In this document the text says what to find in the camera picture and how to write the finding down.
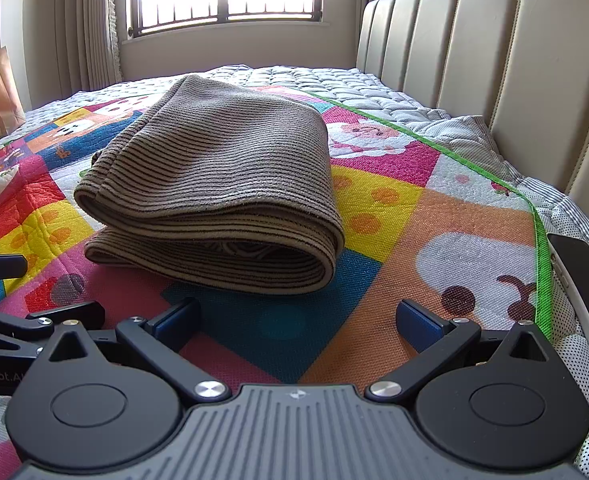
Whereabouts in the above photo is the grey pleated curtain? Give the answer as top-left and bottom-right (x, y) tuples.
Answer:
(54, 0), (125, 93)

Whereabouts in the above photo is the colourful cartoon patchwork quilt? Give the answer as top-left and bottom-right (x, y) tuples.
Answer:
(22, 64), (589, 480)

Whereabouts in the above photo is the colourful cartoon printed blanket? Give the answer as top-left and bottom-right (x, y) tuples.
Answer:
(0, 80), (555, 480)

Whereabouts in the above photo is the beige padded headboard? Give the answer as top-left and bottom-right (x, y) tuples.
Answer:
(356, 0), (589, 251)

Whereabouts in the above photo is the white smartphone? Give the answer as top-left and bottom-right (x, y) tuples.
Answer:
(547, 232), (589, 378)

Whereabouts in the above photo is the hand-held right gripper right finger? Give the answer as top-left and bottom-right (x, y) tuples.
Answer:
(365, 300), (555, 401)

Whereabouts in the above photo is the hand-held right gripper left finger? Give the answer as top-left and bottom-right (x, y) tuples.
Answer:
(42, 297), (229, 403)

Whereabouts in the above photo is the brown striped knit garment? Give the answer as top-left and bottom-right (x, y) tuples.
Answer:
(73, 74), (346, 297)

